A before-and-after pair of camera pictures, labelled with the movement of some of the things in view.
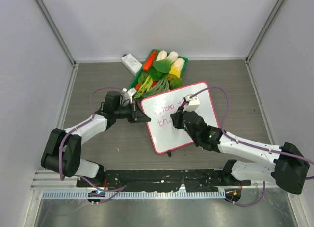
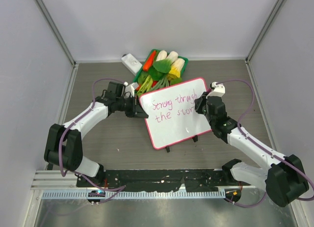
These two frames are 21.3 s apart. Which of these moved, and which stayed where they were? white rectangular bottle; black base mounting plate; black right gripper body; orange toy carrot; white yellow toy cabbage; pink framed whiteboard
Moved: pink framed whiteboard; black right gripper body
Stayed: white yellow toy cabbage; black base mounting plate; white rectangular bottle; orange toy carrot
